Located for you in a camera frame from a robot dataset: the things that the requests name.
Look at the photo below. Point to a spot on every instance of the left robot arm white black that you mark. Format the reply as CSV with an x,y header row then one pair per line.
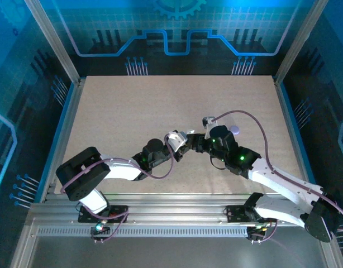
x,y
121,170

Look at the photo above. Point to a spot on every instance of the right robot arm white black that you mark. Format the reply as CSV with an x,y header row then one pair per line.
x,y
286,181

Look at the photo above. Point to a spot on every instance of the blue table edge strip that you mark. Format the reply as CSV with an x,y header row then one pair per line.
x,y
287,97
65,111

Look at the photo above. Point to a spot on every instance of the controller board with LED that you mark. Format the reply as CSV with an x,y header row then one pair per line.
x,y
100,229
256,231

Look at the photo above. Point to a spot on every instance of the wide aluminium mounting rail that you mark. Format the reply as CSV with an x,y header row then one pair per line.
x,y
174,209

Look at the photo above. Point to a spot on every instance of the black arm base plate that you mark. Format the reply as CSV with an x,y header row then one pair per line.
x,y
235,213
118,210

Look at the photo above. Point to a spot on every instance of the aluminium table side rail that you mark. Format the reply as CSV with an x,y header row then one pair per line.
x,y
72,111
282,97

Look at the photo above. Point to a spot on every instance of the grey metal base plate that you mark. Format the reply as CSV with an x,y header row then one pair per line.
x,y
174,254

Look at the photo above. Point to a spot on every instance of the aluminium frame post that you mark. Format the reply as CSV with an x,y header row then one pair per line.
x,y
54,42
295,42

